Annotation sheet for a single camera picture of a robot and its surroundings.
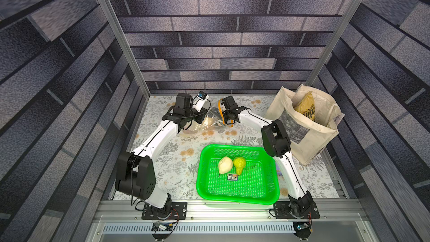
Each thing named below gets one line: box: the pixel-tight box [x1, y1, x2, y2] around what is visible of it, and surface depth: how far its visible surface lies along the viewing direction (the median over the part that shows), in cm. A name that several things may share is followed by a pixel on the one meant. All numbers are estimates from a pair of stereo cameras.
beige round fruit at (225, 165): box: [218, 156, 233, 178], surface depth 83 cm
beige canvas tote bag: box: [264, 84, 345, 166], surface depth 84 cm
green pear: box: [233, 156, 246, 176], surface depth 83 cm
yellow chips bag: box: [294, 91, 316, 121], surface depth 85 cm
